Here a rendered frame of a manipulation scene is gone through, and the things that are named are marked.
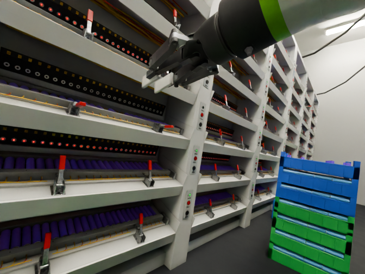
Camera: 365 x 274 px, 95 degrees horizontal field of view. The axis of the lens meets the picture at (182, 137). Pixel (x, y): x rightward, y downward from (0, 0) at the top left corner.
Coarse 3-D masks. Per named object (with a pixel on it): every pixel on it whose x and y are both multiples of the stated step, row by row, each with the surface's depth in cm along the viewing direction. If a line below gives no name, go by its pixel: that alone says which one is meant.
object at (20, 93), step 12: (0, 84) 35; (12, 96) 35; (24, 96) 38; (36, 96) 39; (48, 96) 40; (84, 108) 46; (96, 108) 48; (120, 120) 52; (132, 120) 56; (144, 120) 60
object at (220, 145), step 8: (208, 128) 108; (216, 128) 114; (224, 128) 120; (208, 136) 90; (216, 136) 107; (224, 136) 123; (208, 144) 80; (216, 144) 87; (224, 144) 99; (232, 144) 111; (240, 144) 111; (248, 144) 124; (216, 152) 87; (224, 152) 93; (232, 152) 99; (240, 152) 105; (248, 152) 113
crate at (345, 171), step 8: (280, 160) 90; (288, 160) 87; (296, 160) 86; (304, 160) 84; (312, 160) 82; (296, 168) 85; (304, 168) 83; (312, 168) 81; (320, 168) 80; (328, 168) 78; (336, 168) 76; (344, 168) 75; (352, 168) 73; (344, 176) 75; (352, 176) 73
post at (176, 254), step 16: (192, 16) 81; (208, 16) 74; (192, 32) 79; (208, 96) 77; (176, 112) 79; (192, 112) 72; (208, 112) 78; (192, 144) 72; (176, 160) 75; (192, 176) 73; (176, 208) 71; (192, 208) 75; (176, 240) 69; (176, 256) 70
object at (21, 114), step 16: (32, 80) 47; (0, 96) 35; (80, 96) 56; (0, 112) 32; (16, 112) 34; (32, 112) 35; (48, 112) 37; (64, 112) 41; (144, 112) 74; (32, 128) 36; (48, 128) 38; (64, 128) 40; (80, 128) 42; (96, 128) 45; (112, 128) 47; (128, 128) 50; (144, 128) 58; (192, 128) 70; (160, 144) 61; (176, 144) 66
